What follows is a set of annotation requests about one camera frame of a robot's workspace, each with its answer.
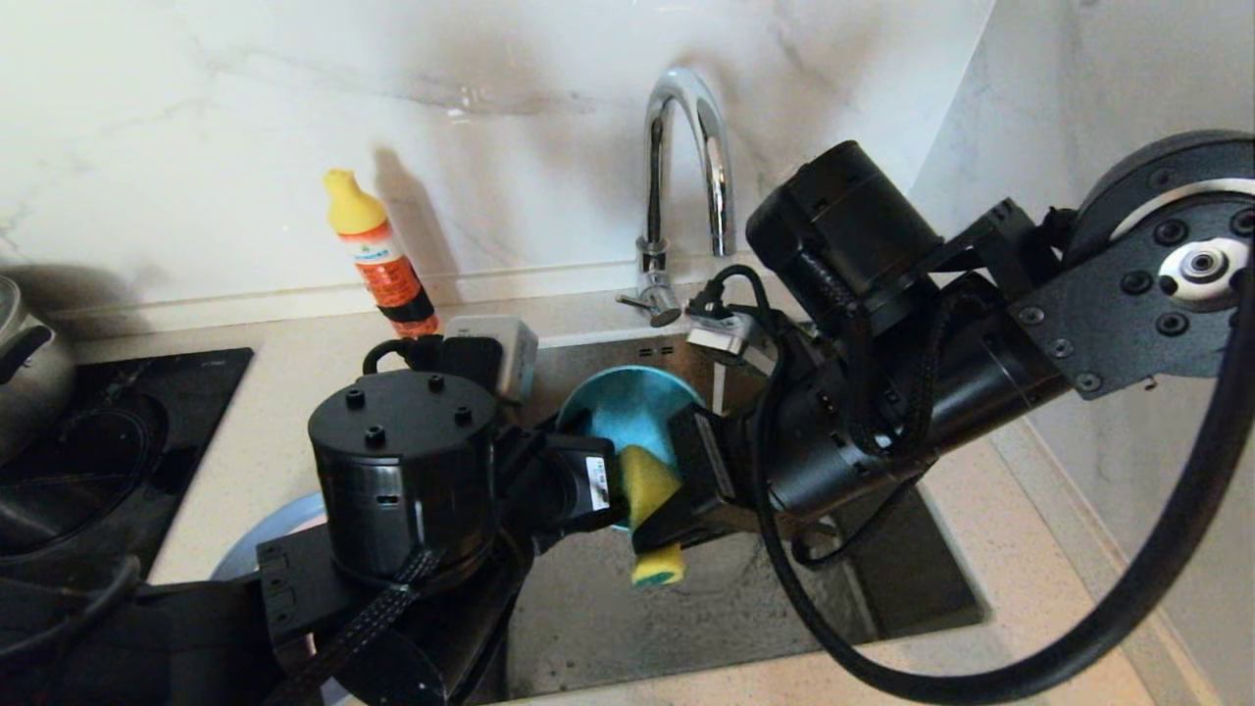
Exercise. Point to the steel cooking pot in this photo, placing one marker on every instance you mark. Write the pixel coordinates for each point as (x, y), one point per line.
(29, 373)

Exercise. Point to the yellow green sponge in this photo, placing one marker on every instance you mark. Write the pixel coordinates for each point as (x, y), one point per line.
(647, 490)

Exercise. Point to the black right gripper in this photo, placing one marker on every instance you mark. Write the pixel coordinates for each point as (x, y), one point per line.
(814, 441)

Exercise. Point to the teal plastic bowl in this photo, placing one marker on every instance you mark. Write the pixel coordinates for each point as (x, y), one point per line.
(627, 412)

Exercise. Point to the blue round plate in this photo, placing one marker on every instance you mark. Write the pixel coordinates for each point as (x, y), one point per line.
(265, 534)

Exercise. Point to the black induction cooktop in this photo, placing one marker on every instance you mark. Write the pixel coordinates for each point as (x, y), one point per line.
(98, 441)

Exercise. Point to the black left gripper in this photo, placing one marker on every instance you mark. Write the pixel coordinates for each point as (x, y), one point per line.
(525, 490)

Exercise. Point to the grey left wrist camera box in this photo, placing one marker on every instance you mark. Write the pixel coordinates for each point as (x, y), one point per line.
(500, 353)

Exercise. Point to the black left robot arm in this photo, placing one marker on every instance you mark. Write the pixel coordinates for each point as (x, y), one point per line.
(412, 471)

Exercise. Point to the orange dish soap bottle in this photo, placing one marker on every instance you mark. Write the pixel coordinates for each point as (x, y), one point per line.
(377, 255)

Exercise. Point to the stainless steel sink basin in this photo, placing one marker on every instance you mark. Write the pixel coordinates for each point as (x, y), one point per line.
(608, 618)

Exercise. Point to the chrome gooseneck faucet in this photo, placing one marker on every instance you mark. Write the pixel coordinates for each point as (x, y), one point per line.
(721, 167)

